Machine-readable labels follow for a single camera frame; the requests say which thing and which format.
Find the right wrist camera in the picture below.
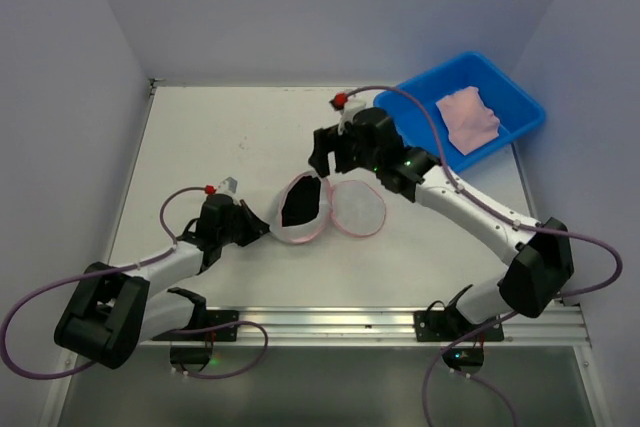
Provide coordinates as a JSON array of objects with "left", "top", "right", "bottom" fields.
[{"left": 329, "top": 92, "right": 368, "bottom": 135}]

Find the pink bra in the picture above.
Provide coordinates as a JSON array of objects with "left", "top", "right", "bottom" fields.
[{"left": 436, "top": 86, "right": 500, "bottom": 155}]

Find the black bra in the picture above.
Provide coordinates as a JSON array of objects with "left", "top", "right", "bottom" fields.
[{"left": 280, "top": 175, "right": 321, "bottom": 227}]

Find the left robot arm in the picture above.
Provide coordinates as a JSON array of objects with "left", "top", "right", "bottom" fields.
[{"left": 54, "top": 194, "right": 269, "bottom": 369}]

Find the white mesh laundry bag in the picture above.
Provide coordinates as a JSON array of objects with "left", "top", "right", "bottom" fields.
[{"left": 266, "top": 171, "right": 387, "bottom": 245}]

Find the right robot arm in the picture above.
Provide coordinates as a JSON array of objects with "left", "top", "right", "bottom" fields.
[{"left": 309, "top": 107, "right": 574, "bottom": 336}]

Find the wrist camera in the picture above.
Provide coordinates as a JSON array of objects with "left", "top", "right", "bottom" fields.
[
  {"left": 329, "top": 92, "right": 368, "bottom": 135},
  {"left": 204, "top": 177, "right": 238, "bottom": 203}
]

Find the blue plastic bin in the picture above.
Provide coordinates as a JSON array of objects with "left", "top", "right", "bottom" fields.
[{"left": 374, "top": 52, "right": 546, "bottom": 172}]

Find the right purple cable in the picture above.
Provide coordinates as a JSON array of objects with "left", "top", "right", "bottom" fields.
[{"left": 329, "top": 85, "right": 624, "bottom": 427}]

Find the purple cable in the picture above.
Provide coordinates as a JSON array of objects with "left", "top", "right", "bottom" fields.
[
  {"left": 329, "top": 85, "right": 624, "bottom": 427},
  {"left": 0, "top": 185, "right": 271, "bottom": 381}
]

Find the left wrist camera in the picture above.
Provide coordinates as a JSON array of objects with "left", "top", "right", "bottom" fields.
[{"left": 204, "top": 177, "right": 238, "bottom": 203}]

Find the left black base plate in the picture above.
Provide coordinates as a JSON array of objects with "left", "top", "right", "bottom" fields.
[{"left": 169, "top": 310, "right": 239, "bottom": 343}]

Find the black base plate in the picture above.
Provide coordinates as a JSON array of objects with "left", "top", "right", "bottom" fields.
[
  {"left": 412, "top": 301, "right": 478, "bottom": 343},
  {"left": 169, "top": 310, "right": 239, "bottom": 343}
]

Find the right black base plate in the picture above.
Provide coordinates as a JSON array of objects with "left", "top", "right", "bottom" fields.
[{"left": 412, "top": 301, "right": 478, "bottom": 343}]

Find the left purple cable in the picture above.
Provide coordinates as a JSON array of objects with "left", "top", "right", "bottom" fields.
[{"left": 0, "top": 185, "right": 271, "bottom": 381}]

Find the aluminium mounting rail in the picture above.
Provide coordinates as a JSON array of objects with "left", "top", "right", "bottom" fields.
[{"left": 144, "top": 302, "right": 594, "bottom": 348}]

